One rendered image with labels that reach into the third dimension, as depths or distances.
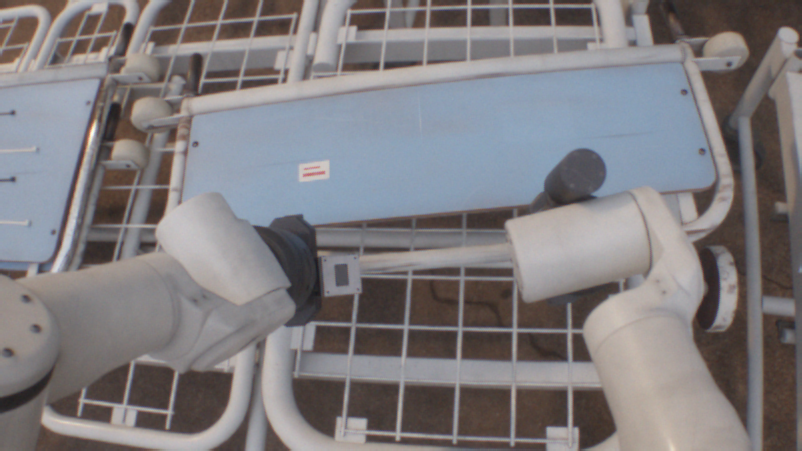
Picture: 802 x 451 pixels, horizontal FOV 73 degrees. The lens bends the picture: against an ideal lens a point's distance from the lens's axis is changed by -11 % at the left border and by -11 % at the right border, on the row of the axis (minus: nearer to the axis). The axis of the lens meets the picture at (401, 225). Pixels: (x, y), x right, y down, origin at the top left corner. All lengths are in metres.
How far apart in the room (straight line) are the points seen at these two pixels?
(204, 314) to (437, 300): 0.97
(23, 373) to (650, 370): 0.32
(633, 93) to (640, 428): 0.56
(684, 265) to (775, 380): 1.03
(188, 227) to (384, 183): 0.33
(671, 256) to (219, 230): 0.33
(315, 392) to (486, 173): 0.75
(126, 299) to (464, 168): 0.48
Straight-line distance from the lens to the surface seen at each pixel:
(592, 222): 0.45
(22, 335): 0.28
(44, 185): 1.09
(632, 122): 0.81
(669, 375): 0.37
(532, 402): 1.29
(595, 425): 1.30
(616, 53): 0.86
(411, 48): 1.14
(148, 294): 0.39
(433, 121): 0.79
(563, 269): 0.44
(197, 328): 0.41
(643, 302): 0.39
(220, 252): 0.47
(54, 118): 1.15
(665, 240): 0.43
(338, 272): 0.65
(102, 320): 0.36
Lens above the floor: 1.28
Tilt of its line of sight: 64 degrees down
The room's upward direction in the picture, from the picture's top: 18 degrees counter-clockwise
